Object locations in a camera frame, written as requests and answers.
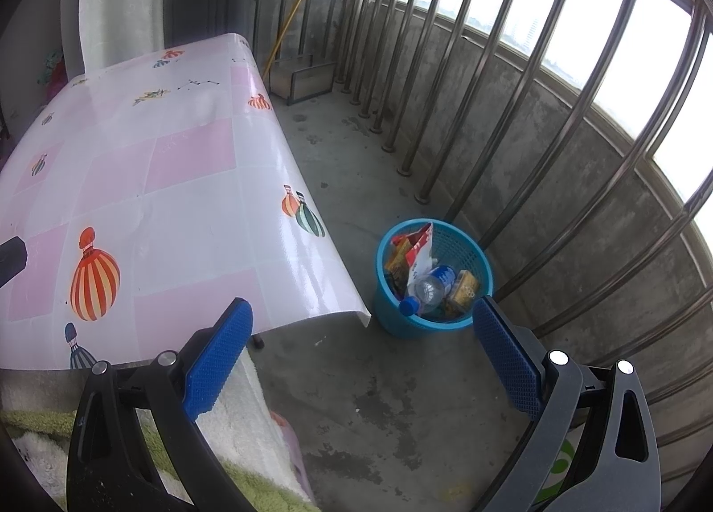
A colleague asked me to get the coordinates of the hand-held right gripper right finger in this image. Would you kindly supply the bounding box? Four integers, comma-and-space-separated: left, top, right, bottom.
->
471, 296, 664, 512

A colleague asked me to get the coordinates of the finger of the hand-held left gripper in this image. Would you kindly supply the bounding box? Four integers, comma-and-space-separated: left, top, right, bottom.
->
0, 236, 29, 287

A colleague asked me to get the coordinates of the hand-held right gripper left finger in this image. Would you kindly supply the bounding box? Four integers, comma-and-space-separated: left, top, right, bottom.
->
66, 297, 269, 512

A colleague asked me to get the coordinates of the clear bottle with blue cap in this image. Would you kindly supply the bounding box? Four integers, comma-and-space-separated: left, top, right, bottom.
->
398, 264, 459, 318

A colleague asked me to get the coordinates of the blue plastic waste basket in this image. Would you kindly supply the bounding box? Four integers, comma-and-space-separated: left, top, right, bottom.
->
375, 218, 494, 339

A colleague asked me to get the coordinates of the red and white carton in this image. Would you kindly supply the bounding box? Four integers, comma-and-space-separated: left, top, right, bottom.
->
393, 222, 435, 301

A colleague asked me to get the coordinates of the orange snack packet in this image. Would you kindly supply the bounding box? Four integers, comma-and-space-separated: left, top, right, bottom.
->
384, 233, 416, 273

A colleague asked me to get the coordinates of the white and green fluffy towel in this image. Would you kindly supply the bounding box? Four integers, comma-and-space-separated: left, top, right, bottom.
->
0, 356, 321, 512

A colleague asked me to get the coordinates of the green and white object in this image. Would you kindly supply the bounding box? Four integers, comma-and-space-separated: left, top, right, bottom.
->
543, 423, 591, 502

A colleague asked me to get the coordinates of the pink balloon-print tablecloth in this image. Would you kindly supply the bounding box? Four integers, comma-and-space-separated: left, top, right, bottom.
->
0, 33, 373, 373

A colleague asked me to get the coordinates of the colourful hanging cloth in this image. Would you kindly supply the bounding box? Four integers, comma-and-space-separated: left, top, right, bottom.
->
36, 47, 70, 98

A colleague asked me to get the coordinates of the metal balcony railing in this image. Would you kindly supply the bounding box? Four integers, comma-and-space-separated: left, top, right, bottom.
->
167, 0, 713, 491

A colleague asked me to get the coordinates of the metal dustpan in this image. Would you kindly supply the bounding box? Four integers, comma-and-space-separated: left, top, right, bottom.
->
267, 56, 338, 103

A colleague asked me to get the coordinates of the yellow broom handle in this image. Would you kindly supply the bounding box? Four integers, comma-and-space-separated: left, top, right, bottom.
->
262, 0, 327, 75

